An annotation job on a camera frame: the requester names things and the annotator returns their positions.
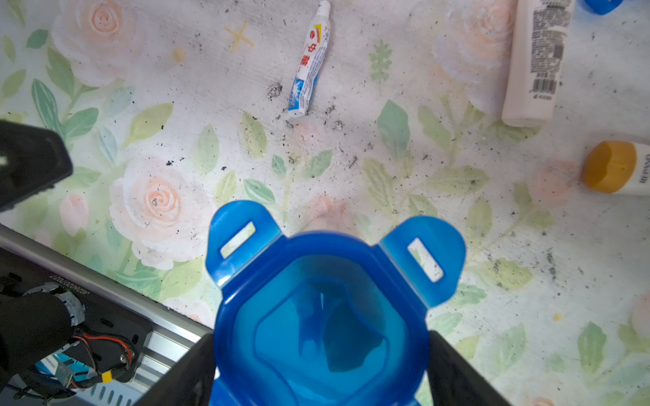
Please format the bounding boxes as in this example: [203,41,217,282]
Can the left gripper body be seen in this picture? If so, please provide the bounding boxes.
[1,120,74,211]

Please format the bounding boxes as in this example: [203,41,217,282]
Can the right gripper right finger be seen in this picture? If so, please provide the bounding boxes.
[427,331,511,406]

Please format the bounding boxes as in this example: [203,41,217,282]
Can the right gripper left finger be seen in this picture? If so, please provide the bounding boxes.
[135,333,216,406]

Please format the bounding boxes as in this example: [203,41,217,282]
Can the blue lid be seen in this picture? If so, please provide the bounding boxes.
[584,0,623,15]
[206,201,467,405]

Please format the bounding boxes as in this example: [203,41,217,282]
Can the white bottle lying sideways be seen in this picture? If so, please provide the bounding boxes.
[582,140,649,196]

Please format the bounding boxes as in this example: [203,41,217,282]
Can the small toothpaste tube left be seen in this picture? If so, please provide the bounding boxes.
[288,1,331,117]

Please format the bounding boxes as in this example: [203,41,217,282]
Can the white bottle back label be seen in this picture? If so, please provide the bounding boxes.
[501,0,576,128]

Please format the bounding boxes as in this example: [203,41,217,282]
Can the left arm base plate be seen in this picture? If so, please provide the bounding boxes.
[1,250,153,405]

